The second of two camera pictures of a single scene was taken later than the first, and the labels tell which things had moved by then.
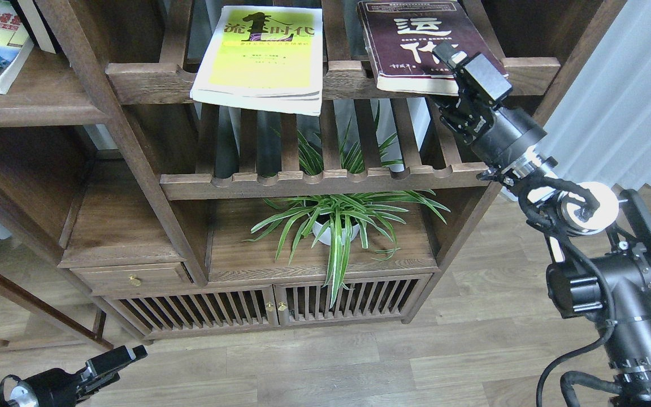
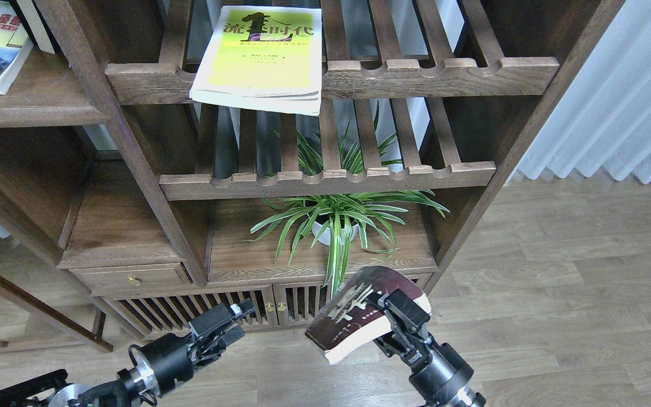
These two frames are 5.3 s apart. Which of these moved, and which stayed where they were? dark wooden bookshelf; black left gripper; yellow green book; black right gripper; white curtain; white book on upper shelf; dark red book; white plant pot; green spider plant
Moved: dark red book; black right gripper; green spider plant; black left gripper
Stayed: dark wooden bookshelf; yellow green book; white plant pot; white book on upper shelf; white curtain
